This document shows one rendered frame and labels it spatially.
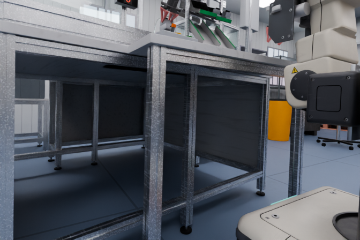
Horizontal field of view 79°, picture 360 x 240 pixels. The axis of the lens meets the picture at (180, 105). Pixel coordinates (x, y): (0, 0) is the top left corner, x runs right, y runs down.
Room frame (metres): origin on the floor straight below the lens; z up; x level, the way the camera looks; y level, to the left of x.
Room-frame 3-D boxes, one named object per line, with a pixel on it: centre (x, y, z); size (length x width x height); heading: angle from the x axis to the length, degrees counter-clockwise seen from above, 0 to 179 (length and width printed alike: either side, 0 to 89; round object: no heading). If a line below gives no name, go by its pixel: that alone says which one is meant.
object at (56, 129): (2.75, 0.36, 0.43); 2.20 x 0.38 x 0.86; 130
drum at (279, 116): (3.87, -1.75, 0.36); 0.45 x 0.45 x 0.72
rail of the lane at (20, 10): (0.96, 0.21, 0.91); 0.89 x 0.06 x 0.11; 130
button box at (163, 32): (1.03, 0.02, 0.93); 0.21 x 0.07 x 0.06; 130
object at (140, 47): (1.18, -0.11, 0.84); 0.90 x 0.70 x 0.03; 122
